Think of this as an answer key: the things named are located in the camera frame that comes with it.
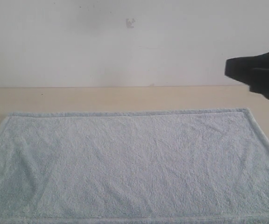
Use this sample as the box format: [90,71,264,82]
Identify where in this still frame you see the light blue terry towel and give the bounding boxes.
[0,108,269,224]

